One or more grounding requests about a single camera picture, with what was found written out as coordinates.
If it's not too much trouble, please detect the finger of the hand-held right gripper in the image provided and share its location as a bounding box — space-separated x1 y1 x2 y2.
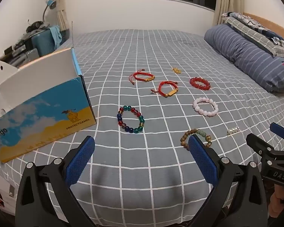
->
246 133 278 166
269 122 284 147

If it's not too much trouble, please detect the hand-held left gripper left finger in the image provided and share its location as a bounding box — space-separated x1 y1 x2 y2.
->
15 135 96 227

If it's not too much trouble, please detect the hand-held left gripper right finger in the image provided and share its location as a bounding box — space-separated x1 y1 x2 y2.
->
188 134 269 227

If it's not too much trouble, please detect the wooden bead bracelet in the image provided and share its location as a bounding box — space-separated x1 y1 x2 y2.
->
180 129 213 150

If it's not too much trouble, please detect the pale pink bead bracelet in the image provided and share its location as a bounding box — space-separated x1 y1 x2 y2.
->
192 97 219 117

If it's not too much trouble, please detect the multicolour glass bead bracelet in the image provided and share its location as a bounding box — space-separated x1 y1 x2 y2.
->
117 105 146 134

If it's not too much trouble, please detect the blue and yellow cardboard box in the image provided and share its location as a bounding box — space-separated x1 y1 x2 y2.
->
0 47 97 163

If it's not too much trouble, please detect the red cord bracelet gold bar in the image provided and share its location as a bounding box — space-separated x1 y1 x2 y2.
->
129 69 155 86
150 81 179 98

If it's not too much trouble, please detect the red bead bracelet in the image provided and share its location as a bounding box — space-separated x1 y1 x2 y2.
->
190 77 210 89

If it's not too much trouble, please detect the person's right hand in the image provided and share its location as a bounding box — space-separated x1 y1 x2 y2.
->
268 184 284 218

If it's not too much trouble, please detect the blue striped pillow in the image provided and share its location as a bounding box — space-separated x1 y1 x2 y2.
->
204 24 284 94

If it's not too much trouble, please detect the grey checked pillow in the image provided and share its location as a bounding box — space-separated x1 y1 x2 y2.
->
224 16 284 57

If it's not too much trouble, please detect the blue white patterned pillow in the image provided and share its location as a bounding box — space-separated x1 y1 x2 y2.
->
221 12 284 45

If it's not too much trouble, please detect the grey checked bed sheet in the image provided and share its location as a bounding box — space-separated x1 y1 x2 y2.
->
0 30 284 225

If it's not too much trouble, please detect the blue suitcase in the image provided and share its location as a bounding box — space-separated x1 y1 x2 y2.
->
32 30 56 57

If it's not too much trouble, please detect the stack of grey devices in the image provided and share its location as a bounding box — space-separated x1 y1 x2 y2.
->
3 38 39 65

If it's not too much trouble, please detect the teal cloth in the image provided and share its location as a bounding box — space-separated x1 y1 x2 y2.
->
48 26 62 48

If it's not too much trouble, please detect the beige curtain beside headboard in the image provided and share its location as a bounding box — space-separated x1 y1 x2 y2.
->
212 0 245 26

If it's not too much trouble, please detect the dark grey bag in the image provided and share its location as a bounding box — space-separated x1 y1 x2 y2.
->
26 21 45 33

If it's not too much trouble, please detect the beige curtain beside lamp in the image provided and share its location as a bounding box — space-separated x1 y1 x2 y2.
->
52 0 70 31

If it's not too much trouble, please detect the blue desk lamp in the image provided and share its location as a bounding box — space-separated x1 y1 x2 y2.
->
42 0 57 25

